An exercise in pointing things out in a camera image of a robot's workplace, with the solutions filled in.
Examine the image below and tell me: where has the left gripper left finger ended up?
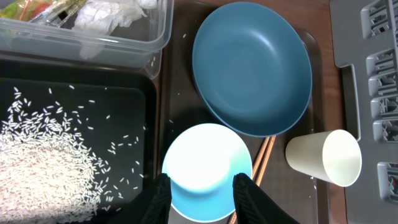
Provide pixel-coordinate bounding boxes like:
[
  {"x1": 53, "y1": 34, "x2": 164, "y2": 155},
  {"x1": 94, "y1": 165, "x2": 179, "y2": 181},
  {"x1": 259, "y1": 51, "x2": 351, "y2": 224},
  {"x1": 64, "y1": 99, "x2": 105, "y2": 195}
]
[{"x1": 107, "y1": 172, "x2": 173, "y2": 224}]

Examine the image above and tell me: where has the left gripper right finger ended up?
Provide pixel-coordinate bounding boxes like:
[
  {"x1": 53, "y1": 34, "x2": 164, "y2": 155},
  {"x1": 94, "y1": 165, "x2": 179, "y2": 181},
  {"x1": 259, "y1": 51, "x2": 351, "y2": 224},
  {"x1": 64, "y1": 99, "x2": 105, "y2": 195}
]
[{"x1": 233, "y1": 173, "x2": 299, "y2": 224}]

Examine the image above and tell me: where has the light blue small bowl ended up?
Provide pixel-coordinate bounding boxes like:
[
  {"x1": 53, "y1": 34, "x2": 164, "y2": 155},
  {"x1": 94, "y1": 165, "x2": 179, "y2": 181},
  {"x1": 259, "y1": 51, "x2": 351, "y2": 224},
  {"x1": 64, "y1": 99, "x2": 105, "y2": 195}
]
[{"x1": 162, "y1": 123, "x2": 252, "y2": 223}]

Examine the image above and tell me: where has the white cup green inside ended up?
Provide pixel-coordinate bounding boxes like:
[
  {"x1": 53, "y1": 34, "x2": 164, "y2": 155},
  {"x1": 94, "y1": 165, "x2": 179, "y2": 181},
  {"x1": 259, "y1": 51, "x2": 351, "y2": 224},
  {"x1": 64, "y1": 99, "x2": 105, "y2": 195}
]
[{"x1": 285, "y1": 129, "x2": 362, "y2": 187}]

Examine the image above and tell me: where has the yellow green snack wrapper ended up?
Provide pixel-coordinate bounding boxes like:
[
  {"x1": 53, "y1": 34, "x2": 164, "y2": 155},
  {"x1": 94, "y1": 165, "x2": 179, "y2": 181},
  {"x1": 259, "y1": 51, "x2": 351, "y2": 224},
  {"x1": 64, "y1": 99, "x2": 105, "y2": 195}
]
[{"x1": 1, "y1": 0, "x2": 86, "y2": 27}]

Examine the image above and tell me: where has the black waste tray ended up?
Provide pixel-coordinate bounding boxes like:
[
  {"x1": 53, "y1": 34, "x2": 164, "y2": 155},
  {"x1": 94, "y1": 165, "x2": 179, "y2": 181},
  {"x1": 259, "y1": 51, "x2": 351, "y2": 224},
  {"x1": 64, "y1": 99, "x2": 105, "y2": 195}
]
[{"x1": 0, "y1": 58, "x2": 158, "y2": 224}]

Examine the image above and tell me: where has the clear plastic waste bin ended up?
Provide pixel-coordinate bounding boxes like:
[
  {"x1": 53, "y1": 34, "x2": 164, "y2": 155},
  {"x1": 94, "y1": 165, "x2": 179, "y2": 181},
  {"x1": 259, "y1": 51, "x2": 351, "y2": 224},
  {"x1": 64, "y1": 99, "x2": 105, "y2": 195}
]
[{"x1": 1, "y1": 0, "x2": 174, "y2": 79}]

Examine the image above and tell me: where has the grey dishwasher rack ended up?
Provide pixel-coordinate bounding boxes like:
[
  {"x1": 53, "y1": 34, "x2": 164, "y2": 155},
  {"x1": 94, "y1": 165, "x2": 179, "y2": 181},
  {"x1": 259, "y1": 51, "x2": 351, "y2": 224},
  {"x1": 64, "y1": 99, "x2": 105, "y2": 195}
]
[{"x1": 330, "y1": 0, "x2": 397, "y2": 223}]

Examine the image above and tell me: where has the wooden chopstick right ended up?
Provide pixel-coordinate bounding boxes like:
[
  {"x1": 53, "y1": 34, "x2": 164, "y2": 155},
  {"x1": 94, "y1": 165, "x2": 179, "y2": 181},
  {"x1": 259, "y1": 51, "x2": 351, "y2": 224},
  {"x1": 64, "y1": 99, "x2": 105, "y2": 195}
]
[{"x1": 252, "y1": 136, "x2": 276, "y2": 187}]

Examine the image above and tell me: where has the wooden chopstick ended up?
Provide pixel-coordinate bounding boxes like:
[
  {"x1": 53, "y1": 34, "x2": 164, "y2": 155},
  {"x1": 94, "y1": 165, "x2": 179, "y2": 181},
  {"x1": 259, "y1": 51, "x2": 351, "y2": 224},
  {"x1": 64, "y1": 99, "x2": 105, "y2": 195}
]
[
  {"x1": 252, "y1": 136, "x2": 276, "y2": 187},
  {"x1": 228, "y1": 137, "x2": 270, "y2": 224}
]

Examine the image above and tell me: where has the wooden chopstick left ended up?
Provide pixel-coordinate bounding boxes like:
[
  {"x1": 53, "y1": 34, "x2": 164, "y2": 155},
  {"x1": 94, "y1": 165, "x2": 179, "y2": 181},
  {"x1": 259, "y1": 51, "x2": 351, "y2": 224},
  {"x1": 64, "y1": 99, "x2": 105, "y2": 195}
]
[{"x1": 228, "y1": 137, "x2": 270, "y2": 224}]

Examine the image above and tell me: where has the brown serving tray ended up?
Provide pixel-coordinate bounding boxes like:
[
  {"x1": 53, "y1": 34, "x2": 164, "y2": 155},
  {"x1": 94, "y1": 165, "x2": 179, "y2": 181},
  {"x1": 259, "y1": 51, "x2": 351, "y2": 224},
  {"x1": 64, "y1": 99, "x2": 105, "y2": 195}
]
[{"x1": 158, "y1": 1, "x2": 330, "y2": 223}]

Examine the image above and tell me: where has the pile of white rice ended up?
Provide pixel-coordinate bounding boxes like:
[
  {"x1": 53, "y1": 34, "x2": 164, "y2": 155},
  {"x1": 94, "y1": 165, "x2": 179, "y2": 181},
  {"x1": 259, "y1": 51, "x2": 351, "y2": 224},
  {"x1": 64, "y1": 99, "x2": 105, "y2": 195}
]
[{"x1": 0, "y1": 83, "x2": 147, "y2": 224}]

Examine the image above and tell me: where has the dark blue plate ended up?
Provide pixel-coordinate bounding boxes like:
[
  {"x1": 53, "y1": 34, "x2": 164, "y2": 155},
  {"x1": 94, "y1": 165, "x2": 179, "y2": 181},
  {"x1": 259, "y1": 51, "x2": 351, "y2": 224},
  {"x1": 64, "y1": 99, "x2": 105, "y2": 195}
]
[{"x1": 192, "y1": 2, "x2": 312, "y2": 137}]

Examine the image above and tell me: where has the crumpled white tissue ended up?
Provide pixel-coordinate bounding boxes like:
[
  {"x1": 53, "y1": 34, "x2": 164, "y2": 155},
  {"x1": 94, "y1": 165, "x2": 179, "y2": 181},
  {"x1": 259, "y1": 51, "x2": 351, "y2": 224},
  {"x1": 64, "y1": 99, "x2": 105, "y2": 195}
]
[{"x1": 72, "y1": 0, "x2": 157, "y2": 35}]

